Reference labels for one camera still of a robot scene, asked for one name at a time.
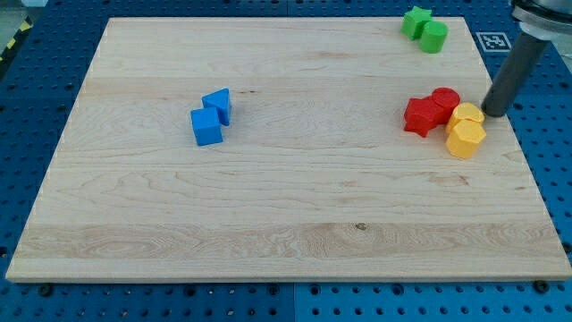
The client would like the silver robot flange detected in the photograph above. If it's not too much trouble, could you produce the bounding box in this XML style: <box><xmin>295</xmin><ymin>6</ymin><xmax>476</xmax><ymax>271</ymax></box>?
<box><xmin>509</xmin><ymin>0</ymin><xmax>571</xmax><ymax>40</ymax></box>

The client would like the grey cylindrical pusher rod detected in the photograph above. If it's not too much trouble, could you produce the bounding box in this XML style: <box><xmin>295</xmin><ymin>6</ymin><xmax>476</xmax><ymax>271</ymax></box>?
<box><xmin>481</xmin><ymin>31</ymin><xmax>550</xmax><ymax>117</ymax></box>

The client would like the yellow hexagon block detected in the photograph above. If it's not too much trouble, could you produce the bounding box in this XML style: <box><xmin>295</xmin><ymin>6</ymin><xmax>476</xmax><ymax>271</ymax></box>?
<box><xmin>445</xmin><ymin>120</ymin><xmax>486</xmax><ymax>159</ymax></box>

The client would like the white fiducial marker tag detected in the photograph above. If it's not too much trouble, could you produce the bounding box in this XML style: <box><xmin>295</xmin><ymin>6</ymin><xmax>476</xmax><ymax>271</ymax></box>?
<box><xmin>476</xmin><ymin>31</ymin><xmax>511</xmax><ymax>53</ymax></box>

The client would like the yellow heart block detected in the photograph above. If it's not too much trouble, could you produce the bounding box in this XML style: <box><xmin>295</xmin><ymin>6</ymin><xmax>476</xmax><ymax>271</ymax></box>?
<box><xmin>445</xmin><ymin>102</ymin><xmax>484</xmax><ymax>134</ymax></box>

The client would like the red cylinder block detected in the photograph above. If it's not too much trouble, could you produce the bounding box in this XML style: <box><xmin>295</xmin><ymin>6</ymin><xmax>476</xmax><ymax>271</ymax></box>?
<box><xmin>432</xmin><ymin>87</ymin><xmax>460</xmax><ymax>124</ymax></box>

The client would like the green cylinder block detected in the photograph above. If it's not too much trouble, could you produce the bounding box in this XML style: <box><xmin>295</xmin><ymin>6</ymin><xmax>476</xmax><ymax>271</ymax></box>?
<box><xmin>419</xmin><ymin>21</ymin><xmax>449</xmax><ymax>54</ymax></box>

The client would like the green star block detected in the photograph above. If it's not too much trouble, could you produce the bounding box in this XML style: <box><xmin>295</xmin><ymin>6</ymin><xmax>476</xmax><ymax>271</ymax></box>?
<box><xmin>400</xmin><ymin>5</ymin><xmax>433</xmax><ymax>40</ymax></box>

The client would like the red star block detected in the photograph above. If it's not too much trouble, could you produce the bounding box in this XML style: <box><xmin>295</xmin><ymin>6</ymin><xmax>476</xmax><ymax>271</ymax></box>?
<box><xmin>404</xmin><ymin>97</ymin><xmax>446</xmax><ymax>138</ymax></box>

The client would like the wooden board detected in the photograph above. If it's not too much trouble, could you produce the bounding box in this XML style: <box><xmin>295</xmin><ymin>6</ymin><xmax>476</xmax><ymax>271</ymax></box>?
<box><xmin>6</xmin><ymin>17</ymin><xmax>571</xmax><ymax>284</ymax></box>

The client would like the blue triangle block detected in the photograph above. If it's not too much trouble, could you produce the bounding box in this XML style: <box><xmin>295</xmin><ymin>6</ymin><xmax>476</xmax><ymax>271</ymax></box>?
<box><xmin>202</xmin><ymin>88</ymin><xmax>231</xmax><ymax>126</ymax></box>

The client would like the blue cube block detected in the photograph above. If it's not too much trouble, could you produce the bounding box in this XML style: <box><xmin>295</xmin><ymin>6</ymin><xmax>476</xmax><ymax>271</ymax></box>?
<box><xmin>190</xmin><ymin>107</ymin><xmax>223</xmax><ymax>146</ymax></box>

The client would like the yellow black hazard tape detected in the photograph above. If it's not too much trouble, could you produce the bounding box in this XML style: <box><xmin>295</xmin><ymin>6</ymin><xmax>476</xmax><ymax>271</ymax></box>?
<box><xmin>1</xmin><ymin>16</ymin><xmax>34</xmax><ymax>64</ymax></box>

